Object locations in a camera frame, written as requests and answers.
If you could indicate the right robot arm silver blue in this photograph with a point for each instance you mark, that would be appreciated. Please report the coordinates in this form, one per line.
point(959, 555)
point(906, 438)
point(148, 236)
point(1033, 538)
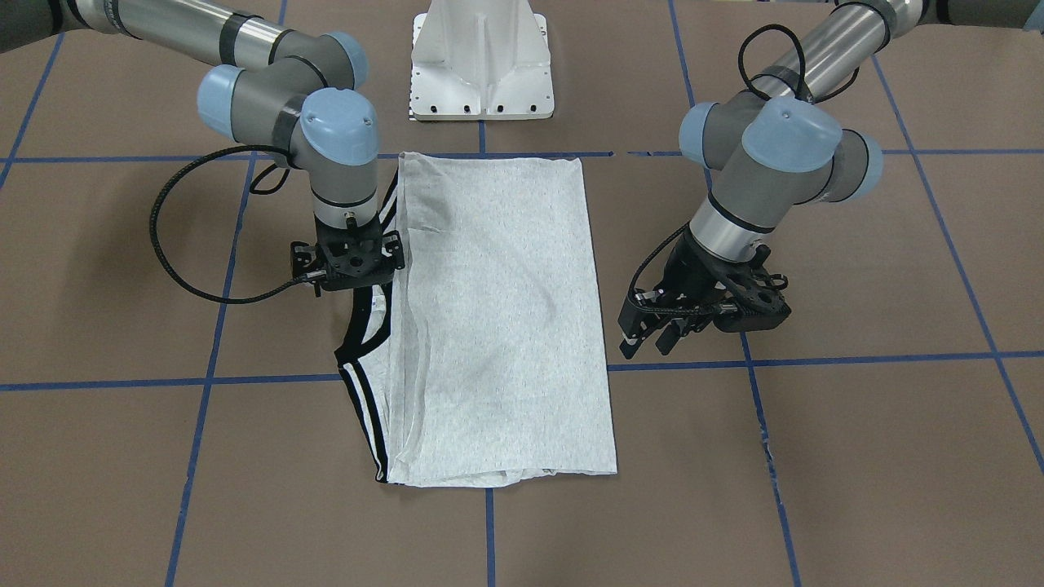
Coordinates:
point(269, 88)

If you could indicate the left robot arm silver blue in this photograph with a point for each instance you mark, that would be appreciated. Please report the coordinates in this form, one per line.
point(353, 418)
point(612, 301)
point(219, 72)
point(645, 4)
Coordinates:
point(774, 147)

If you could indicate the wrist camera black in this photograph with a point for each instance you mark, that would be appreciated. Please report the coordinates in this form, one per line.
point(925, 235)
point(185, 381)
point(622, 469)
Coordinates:
point(754, 301)
point(349, 264)

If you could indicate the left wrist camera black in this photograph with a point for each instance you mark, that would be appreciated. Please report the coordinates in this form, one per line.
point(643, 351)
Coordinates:
point(754, 301)

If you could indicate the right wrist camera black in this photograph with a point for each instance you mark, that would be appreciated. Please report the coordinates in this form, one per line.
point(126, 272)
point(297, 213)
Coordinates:
point(349, 264)

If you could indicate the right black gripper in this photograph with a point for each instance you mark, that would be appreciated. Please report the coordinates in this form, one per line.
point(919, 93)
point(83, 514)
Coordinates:
point(301, 256)

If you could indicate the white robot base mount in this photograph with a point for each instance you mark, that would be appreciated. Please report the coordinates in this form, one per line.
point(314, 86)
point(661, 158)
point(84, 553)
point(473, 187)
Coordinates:
point(480, 61)

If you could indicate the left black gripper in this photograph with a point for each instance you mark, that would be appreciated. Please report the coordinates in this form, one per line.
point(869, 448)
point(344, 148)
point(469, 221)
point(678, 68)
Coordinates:
point(687, 273)

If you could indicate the grey t-shirt with cartoon print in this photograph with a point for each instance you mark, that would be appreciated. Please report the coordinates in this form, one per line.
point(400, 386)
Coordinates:
point(482, 363)

